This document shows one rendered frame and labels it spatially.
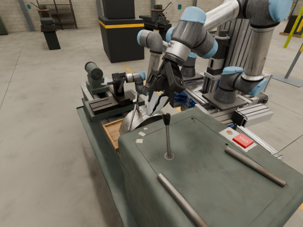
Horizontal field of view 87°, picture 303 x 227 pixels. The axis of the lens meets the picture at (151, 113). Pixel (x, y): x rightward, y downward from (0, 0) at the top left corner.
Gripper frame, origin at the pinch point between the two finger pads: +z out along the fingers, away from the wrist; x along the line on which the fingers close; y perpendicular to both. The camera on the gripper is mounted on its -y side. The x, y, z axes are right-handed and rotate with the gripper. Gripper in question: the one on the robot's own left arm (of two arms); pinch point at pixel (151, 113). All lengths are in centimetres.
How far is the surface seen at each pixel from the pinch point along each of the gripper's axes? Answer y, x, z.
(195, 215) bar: -26.2, -10.6, 16.1
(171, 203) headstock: -20.1, -7.8, 19.1
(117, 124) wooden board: 74, -17, 39
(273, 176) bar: -26.1, -37.0, 0.6
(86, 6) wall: 1444, 63, -240
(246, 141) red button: -10.6, -41.4, -4.2
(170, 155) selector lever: -4.8, -12.9, 12.4
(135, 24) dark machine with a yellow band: 500, -99, -123
